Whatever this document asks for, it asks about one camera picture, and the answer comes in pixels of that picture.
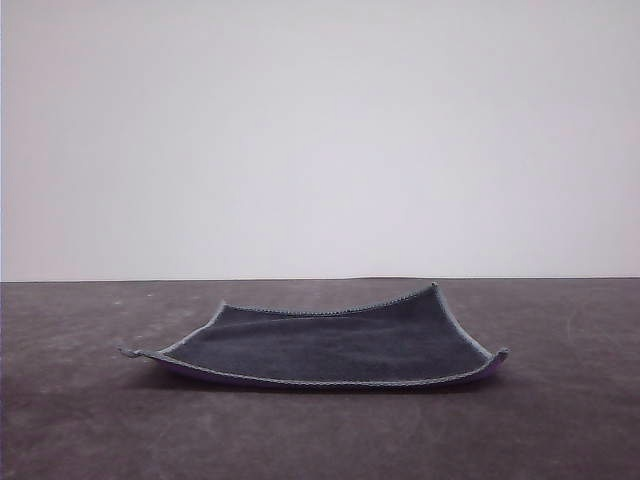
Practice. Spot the purple towel with grey hem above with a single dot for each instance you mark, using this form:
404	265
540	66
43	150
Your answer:
320	345

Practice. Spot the grey table cloth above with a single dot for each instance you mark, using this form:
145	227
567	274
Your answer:
320	435

